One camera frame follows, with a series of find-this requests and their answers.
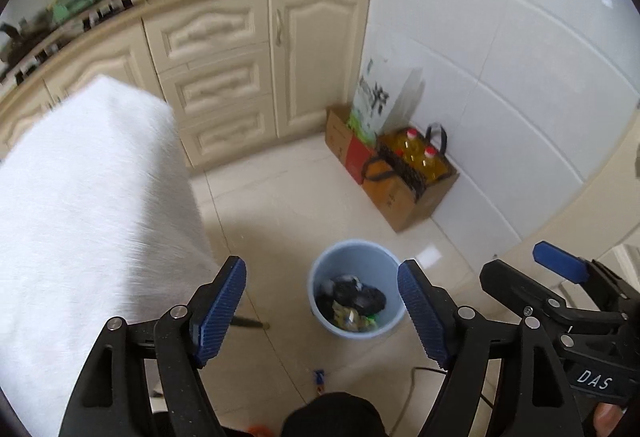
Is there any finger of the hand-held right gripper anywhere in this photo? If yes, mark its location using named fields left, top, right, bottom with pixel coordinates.
left=532, top=241, right=640, bottom=313
left=480, top=259, right=626, bottom=333

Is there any person's right hand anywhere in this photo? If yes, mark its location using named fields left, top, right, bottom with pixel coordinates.
left=592, top=403, right=628, bottom=437

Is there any person's dark clothing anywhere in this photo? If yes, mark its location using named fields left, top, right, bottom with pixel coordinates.
left=282, top=392, right=388, bottom=437

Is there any yellow cooking oil bottle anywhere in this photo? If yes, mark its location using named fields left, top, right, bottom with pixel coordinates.
left=415, top=146, right=451, bottom=183
left=390, top=128, right=426, bottom=168

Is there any black gas stove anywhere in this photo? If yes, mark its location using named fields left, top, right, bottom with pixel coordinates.
left=0, top=0, right=136, bottom=83

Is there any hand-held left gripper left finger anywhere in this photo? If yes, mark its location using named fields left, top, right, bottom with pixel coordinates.
left=59, top=256, right=247, bottom=437

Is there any white paper bag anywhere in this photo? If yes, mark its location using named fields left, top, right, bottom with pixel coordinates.
left=347, top=57, right=426, bottom=148

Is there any blue plastic bin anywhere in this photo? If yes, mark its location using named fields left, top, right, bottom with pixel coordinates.
left=307, top=239, right=407, bottom=337

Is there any black wok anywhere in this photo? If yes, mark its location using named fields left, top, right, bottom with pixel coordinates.
left=0, top=14, right=51, bottom=63

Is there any white yellow snack packet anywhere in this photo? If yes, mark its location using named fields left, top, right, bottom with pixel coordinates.
left=332, top=304, right=366, bottom=330

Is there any round table with white cloth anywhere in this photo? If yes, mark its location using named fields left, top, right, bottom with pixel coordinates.
left=0, top=74, right=221, bottom=435

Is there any black strap carrier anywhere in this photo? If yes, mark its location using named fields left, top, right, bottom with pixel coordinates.
left=362, top=123, right=449, bottom=198

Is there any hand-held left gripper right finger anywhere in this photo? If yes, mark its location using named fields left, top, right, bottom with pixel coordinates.
left=397, top=259, right=583, bottom=437

